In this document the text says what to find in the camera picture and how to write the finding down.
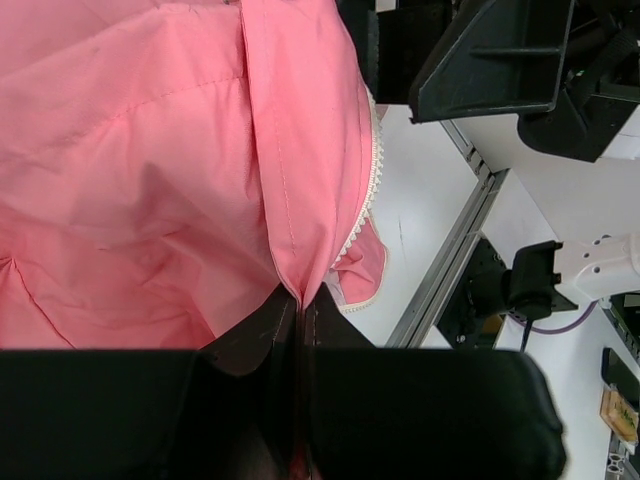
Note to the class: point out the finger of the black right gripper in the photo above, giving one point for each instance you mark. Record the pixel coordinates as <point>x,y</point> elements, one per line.
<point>393,45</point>
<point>495,57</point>

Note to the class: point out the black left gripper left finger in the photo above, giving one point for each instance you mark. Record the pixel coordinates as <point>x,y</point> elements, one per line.
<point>220,412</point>

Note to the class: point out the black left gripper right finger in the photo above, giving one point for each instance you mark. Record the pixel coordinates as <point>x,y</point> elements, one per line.
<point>393,413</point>

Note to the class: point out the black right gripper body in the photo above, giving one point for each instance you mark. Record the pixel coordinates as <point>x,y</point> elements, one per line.
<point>599,90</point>

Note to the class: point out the pink zip-up jacket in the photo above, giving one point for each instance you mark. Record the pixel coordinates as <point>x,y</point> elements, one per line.
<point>165,165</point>

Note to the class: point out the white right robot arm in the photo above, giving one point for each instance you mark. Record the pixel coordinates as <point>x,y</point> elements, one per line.
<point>559,276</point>

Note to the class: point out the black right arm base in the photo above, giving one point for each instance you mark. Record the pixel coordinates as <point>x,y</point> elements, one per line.
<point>474,314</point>

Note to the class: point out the yellow tag on desk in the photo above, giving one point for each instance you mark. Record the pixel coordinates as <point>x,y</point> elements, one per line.
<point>620,416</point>

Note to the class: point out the aluminium front rail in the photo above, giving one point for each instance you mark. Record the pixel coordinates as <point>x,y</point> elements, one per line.
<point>434,292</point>

